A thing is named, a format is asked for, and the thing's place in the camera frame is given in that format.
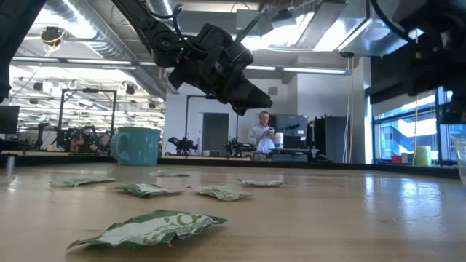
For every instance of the black window frame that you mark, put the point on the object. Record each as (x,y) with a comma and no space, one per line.
(438,138)

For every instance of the clear plastic bin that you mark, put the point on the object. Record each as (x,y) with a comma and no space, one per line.
(462,163)

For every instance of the dome security camera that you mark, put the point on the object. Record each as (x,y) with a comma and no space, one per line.
(346,54)

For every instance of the long ceiling light bar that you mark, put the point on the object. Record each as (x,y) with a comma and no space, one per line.
(313,70)

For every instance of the background wooden table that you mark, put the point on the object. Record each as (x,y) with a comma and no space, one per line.
(218,158)

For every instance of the white canister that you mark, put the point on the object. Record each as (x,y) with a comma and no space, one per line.
(279,140)

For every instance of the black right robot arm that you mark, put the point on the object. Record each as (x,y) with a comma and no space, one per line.
(444,14)

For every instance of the red box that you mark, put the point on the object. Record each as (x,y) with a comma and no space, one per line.
(396,159)

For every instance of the green white stevia packet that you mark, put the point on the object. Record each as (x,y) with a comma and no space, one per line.
(145,230)
(222,193)
(82,180)
(169,174)
(262,183)
(145,190)

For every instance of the round silver air duct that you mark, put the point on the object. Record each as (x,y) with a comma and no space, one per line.
(109,47)

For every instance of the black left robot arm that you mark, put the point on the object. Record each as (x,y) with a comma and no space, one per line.
(145,25)

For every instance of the black computer monitor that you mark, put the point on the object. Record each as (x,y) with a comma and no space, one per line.
(9,120)

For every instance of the black gantry frame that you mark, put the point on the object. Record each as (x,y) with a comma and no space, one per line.
(60,116)
(186,120)

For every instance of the yellow-green cylinder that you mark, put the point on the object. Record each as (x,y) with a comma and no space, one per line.
(422,156)

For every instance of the black ceiling-mounted device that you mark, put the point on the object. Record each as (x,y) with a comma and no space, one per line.
(52,36)

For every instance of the black shelf cabinet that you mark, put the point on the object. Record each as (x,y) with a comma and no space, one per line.
(295,125)

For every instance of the tall black cabinet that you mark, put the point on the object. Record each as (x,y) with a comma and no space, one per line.
(331,138)

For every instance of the small white box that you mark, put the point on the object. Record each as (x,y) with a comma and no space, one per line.
(407,158)

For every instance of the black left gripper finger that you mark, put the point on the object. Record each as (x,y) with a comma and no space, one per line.
(247,91)
(238,105)

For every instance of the person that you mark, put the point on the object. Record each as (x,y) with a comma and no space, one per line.
(261,137)

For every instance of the teal ceramic mug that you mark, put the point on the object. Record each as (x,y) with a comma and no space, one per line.
(140,147)

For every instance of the grey metal post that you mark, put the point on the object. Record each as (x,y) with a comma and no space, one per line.
(10,167)

